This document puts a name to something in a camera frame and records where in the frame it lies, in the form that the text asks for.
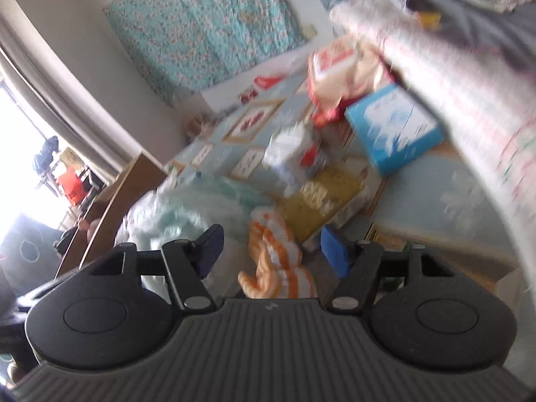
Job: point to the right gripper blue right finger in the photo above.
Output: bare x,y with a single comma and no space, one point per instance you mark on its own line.
337,250

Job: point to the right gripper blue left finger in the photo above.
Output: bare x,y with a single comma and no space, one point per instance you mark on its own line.
208,248

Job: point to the pale green plastic bag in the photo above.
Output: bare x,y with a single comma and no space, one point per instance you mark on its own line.
184,208

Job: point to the yellow packaged item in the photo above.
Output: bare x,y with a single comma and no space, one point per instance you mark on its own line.
333,196

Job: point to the orange white striped plush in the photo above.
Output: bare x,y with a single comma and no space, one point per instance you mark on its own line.
279,273

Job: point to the brown cardboard box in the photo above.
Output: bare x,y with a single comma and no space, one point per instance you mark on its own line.
97,230

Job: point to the white red tissue pack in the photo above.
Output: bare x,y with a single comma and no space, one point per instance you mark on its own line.
295,155

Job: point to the pomegranate pattern tablecloth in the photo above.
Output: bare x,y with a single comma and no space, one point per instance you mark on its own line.
433,200

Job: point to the blue white tissue box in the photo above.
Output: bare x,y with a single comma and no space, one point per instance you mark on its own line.
394,128

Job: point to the red bag on wheelchair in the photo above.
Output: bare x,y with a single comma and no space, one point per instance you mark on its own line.
72,186

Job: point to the red pink wet wipes pack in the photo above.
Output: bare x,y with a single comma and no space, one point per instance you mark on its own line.
340,74

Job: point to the white rolled quilt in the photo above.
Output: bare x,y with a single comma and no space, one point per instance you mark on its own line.
476,69

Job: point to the white curtain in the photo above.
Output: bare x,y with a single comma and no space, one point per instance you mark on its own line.
58,113

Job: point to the floral teal wall cloth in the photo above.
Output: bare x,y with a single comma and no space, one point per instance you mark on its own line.
185,46

